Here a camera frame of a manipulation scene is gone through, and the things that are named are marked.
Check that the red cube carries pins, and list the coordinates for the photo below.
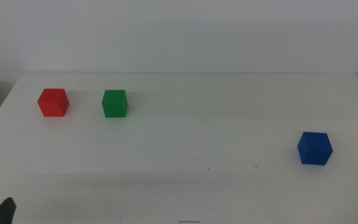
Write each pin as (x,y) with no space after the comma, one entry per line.
(53,103)

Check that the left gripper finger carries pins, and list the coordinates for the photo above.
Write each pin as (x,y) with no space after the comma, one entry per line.
(4,213)

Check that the blue cube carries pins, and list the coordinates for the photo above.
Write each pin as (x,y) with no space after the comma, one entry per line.
(315,149)

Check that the green cube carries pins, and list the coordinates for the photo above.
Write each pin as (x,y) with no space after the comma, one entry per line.
(114,104)

